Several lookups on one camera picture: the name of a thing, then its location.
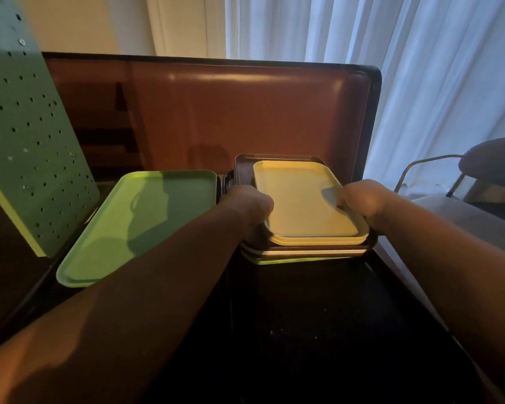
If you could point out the person's left hand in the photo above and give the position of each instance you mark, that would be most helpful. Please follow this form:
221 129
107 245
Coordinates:
250 206

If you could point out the person's right hand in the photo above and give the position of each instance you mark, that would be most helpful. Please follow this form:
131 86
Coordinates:
364 197

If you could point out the person's right thumb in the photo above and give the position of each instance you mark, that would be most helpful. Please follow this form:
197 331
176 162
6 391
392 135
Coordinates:
334 196

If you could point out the yellow plastic tray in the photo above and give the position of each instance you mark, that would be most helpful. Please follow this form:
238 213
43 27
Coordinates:
303 197

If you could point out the person's right forearm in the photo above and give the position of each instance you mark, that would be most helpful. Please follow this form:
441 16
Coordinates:
454 273

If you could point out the person's left forearm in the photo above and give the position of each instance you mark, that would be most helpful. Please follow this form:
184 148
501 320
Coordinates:
130 298

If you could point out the green plastic tray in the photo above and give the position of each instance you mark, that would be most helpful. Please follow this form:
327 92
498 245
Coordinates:
286 260
151 222

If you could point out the brown plastic tray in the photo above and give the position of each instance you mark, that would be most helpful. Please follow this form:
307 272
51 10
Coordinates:
244 168

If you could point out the large brown upright tray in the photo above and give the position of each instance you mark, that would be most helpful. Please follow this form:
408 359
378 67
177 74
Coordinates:
235 113

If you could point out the grey upholstered seat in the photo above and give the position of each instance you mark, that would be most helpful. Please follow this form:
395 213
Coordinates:
471 220

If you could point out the white sheer curtain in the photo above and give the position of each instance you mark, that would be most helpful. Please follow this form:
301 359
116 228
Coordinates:
425 79

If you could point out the green perforated metal panel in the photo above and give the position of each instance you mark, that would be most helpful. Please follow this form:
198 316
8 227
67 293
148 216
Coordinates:
29 142

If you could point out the dark chair with metal frame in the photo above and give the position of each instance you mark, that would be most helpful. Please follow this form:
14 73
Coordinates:
492 161

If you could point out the light green shelf frame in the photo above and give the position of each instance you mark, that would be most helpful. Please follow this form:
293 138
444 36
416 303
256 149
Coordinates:
8 206

